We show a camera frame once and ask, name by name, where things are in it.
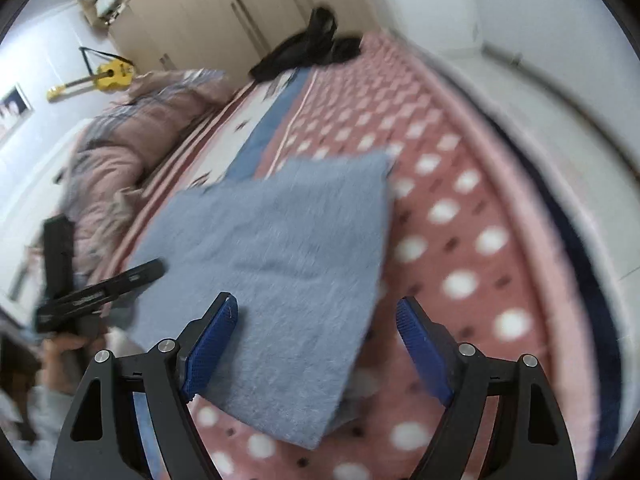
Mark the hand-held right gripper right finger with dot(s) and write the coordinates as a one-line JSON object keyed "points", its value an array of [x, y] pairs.
{"points": [[425, 350]]}

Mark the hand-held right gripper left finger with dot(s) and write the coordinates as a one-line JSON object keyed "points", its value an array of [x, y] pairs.
{"points": [[210, 345]]}

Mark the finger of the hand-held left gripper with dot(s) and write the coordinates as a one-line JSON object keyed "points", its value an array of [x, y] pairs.
{"points": [[59, 255], [140, 275]]}

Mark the grey-blue pants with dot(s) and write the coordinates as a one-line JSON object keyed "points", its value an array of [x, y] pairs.
{"points": [[275, 270]]}

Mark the person's left hand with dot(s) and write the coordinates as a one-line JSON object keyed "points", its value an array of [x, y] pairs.
{"points": [[60, 365]]}

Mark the white headboard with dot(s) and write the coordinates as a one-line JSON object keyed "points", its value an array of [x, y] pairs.
{"points": [[30, 210]]}

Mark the bed with patterned blanket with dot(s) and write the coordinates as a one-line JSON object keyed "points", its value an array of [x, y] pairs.
{"points": [[450, 210]]}

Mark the pink striped quilt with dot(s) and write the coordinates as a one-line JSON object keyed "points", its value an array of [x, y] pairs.
{"points": [[150, 110]]}

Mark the yellow guitar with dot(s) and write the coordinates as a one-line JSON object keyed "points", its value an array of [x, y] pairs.
{"points": [[112, 76]]}

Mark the white folded bedding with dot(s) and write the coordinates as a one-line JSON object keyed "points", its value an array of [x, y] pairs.
{"points": [[107, 0]]}

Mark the wooden wardrobe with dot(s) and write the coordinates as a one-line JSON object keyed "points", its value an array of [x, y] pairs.
{"points": [[200, 5]]}

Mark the black clothing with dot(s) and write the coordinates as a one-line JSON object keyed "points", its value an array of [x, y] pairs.
{"points": [[310, 45]]}

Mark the white door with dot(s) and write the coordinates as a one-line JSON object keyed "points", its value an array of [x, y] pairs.
{"points": [[425, 0]]}

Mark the framed wall photo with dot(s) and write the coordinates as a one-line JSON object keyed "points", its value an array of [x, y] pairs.
{"points": [[12, 106]]}

